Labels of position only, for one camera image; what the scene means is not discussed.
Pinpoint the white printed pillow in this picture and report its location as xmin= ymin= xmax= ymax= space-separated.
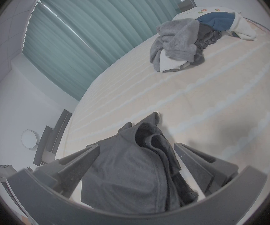
xmin=172 ymin=7 xmax=235 ymax=20

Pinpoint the blue-green curtain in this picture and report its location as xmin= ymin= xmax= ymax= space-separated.
xmin=40 ymin=0 xmax=189 ymax=53
xmin=22 ymin=1 xmax=109 ymax=102

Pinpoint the black T-shirt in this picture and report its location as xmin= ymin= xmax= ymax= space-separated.
xmin=81 ymin=112 xmax=199 ymax=215

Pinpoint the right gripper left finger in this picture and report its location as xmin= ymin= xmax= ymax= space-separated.
xmin=33 ymin=144 xmax=101 ymax=199

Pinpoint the black chest of drawers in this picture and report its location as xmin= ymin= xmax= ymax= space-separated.
xmin=33 ymin=109 xmax=73 ymax=166

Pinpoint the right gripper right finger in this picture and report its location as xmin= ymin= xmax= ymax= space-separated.
xmin=173 ymin=143 xmax=239 ymax=198

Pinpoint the bed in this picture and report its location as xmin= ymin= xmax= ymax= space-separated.
xmin=55 ymin=0 xmax=270 ymax=216

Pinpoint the round white mirror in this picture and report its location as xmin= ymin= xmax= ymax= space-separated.
xmin=21 ymin=130 xmax=39 ymax=150

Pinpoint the grey bedside table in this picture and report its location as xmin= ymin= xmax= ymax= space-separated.
xmin=177 ymin=0 xmax=194 ymax=11

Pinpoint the pile of clothes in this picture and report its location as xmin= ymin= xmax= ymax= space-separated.
xmin=149 ymin=11 xmax=257 ymax=73

